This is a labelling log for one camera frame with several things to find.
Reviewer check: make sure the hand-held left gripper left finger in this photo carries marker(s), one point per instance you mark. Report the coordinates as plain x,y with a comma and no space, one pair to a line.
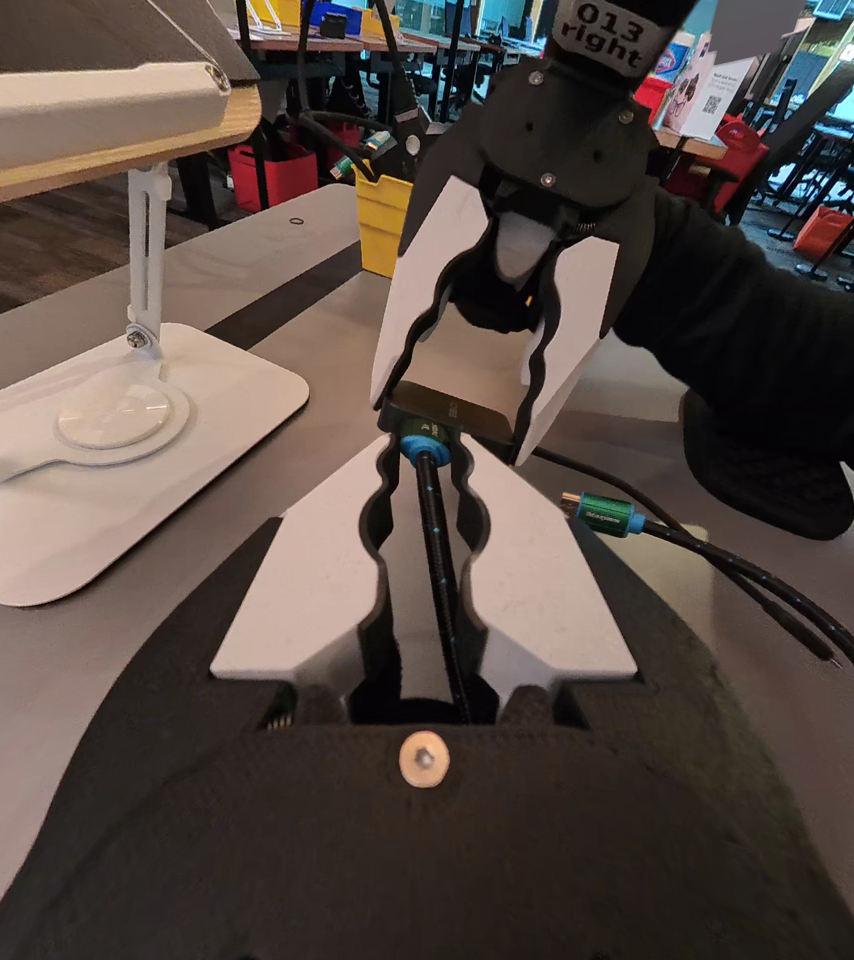
299,592

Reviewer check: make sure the blue plastic bin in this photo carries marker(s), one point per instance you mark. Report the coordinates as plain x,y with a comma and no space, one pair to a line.
337,19

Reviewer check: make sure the white stand with wooden board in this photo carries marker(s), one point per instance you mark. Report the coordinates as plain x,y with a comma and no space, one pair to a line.
134,450

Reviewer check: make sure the red plastic bin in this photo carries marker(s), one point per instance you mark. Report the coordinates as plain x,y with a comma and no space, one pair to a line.
652,94
273,176

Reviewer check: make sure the person's right forearm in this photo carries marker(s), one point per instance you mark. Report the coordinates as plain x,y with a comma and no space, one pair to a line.
772,337

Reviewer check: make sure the white printed sign card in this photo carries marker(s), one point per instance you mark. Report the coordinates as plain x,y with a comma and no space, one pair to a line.
719,90

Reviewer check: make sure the black mesh office chair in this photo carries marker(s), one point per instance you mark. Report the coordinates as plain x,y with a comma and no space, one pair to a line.
772,472

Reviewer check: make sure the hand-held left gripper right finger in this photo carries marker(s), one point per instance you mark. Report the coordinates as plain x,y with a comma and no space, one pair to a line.
547,592

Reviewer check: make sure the yellow plastic storage bin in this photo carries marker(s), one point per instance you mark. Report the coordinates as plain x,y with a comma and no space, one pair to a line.
382,225

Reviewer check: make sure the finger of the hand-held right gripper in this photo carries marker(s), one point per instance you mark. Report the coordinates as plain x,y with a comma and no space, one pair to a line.
581,315
419,270

